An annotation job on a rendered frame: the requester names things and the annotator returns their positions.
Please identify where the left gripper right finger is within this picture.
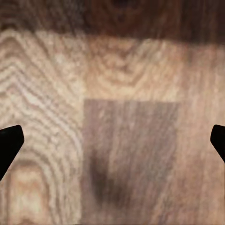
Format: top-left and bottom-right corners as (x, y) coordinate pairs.
(210, 124), (225, 162)

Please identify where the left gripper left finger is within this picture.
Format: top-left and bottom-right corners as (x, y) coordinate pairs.
(0, 125), (24, 181)

